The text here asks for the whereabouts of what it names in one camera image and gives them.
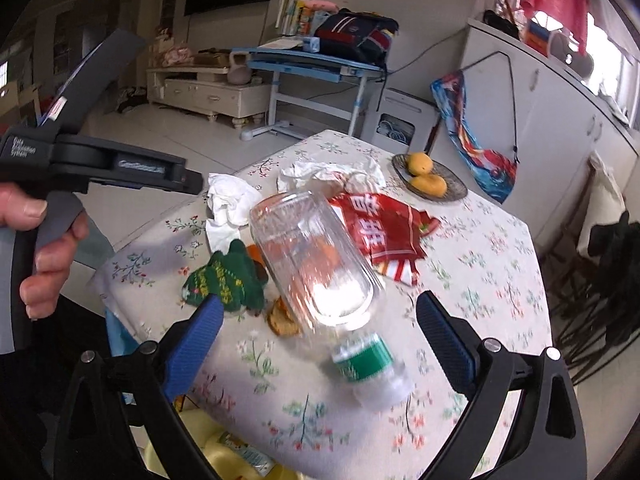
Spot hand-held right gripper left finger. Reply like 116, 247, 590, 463
52, 294, 226, 480

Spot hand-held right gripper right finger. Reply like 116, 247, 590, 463
415, 290, 588, 480

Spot beige kettlebell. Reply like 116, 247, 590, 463
227, 50, 253, 86

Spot round grey plate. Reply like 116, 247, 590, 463
391, 152, 469, 202

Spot black folding chairs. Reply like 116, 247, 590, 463
545, 255, 640, 386

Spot colourful printed bag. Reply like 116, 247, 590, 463
430, 51, 521, 205

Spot dark blue red backpack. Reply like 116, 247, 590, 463
314, 8, 400, 68

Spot pink toys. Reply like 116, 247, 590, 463
150, 25, 193, 67

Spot orange peel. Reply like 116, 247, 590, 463
266, 296, 302, 338

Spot red snack bag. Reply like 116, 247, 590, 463
327, 191, 442, 287

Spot blue desk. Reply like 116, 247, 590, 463
240, 46, 386, 142

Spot yellow plastic bin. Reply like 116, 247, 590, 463
142, 407, 281, 480

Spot green wrapper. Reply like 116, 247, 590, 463
181, 239, 267, 317

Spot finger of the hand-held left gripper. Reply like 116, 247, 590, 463
56, 134, 203, 196
42, 29, 148, 136

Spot row of books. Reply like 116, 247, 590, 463
274, 0, 321, 38

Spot white round device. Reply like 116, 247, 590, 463
547, 30, 596, 78

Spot clear plastic bottle green label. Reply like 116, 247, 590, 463
249, 190, 416, 411

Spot yellow fruit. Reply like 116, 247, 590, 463
407, 174, 448, 197
406, 152, 434, 177

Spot dark jacket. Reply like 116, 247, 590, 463
587, 210, 637, 273

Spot person's left hand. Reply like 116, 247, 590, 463
0, 182, 91, 321

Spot white television cabinet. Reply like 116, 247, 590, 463
146, 66, 273, 130

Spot white pillow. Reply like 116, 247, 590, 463
577, 152, 626, 261

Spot floral tablecloth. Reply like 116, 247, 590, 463
92, 130, 553, 480

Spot white appliance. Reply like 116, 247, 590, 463
361, 87, 441, 153

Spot orange carrot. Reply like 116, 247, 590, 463
246, 242, 271, 281

